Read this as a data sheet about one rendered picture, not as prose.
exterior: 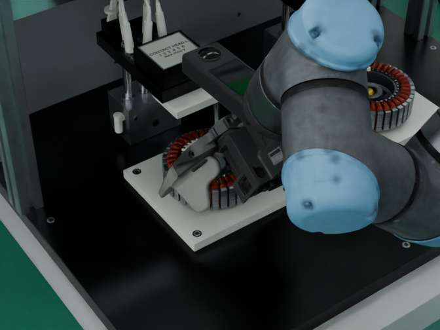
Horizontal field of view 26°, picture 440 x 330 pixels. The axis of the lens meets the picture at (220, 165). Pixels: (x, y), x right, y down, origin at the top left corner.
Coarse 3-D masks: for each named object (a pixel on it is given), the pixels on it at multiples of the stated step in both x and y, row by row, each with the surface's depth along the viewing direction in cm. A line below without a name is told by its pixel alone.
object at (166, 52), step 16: (176, 32) 109; (112, 48) 111; (144, 48) 107; (160, 48) 107; (176, 48) 107; (192, 48) 107; (128, 64) 109; (144, 64) 106; (160, 64) 104; (176, 64) 104; (128, 80) 114; (144, 80) 107; (160, 80) 104; (176, 80) 105; (128, 96) 116; (160, 96) 105; (176, 96) 106; (192, 96) 107; (208, 96) 107; (176, 112) 105; (192, 112) 106
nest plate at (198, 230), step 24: (144, 168) 112; (144, 192) 109; (264, 192) 109; (168, 216) 106; (192, 216) 106; (216, 216) 106; (240, 216) 106; (264, 216) 108; (192, 240) 103; (216, 240) 105
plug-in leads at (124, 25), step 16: (112, 0) 110; (144, 0) 107; (112, 16) 112; (144, 16) 111; (160, 16) 109; (112, 32) 112; (128, 32) 108; (144, 32) 109; (160, 32) 111; (128, 48) 109
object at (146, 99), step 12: (132, 84) 118; (108, 96) 117; (120, 96) 116; (132, 96) 116; (144, 96) 116; (120, 108) 115; (132, 108) 114; (144, 108) 115; (156, 108) 117; (132, 120) 115; (144, 120) 116; (156, 120) 118; (168, 120) 119; (180, 120) 120; (132, 132) 116; (144, 132) 118; (156, 132) 119; (132, 144) 117
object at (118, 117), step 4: (116, 112) 116; (116, 116) 115; (120, 116) 115; (116, 120) 115; (120, 120) 115; (116, 124) 116; (120, 124) 116; (116, 128) 116; (120, 128) 116; (116, 132) 117; (120, 132) 117
